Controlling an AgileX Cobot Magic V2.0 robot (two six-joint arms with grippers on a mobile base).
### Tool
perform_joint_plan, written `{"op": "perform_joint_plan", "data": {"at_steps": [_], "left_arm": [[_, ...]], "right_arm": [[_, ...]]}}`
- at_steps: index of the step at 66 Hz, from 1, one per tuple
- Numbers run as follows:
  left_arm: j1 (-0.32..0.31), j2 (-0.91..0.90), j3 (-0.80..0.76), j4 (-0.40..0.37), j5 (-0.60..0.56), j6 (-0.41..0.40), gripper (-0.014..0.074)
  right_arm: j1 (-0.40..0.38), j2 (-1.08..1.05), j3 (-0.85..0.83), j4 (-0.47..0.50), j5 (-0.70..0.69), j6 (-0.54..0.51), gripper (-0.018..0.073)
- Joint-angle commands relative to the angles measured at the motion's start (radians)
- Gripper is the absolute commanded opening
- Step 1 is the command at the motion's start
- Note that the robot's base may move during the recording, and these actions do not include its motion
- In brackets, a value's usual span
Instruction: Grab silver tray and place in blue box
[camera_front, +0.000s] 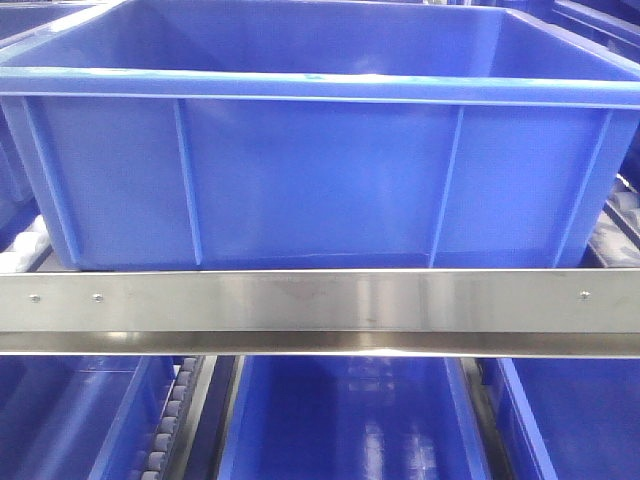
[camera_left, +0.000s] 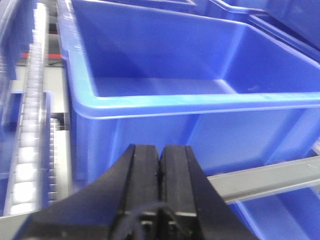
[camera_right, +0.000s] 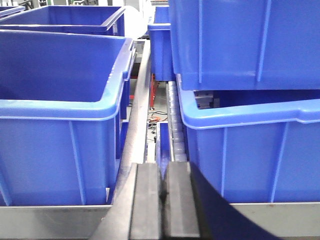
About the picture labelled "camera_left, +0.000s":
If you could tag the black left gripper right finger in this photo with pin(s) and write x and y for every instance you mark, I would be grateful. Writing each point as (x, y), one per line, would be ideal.
(195, 209)

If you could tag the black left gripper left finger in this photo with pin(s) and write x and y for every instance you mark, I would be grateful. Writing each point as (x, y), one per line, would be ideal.
(122, 204)

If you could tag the red floor frame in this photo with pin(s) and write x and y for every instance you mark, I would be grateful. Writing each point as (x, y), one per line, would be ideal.
(52, 56)

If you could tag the blue bins on shelf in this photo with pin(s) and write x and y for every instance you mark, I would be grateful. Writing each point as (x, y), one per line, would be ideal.
(252, 12)

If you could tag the blue target box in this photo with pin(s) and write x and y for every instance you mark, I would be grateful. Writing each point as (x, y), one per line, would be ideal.
(138, 75)

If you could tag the blue bin lower shelf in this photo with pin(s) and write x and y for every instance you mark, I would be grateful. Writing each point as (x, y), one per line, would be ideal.
(293, 215)

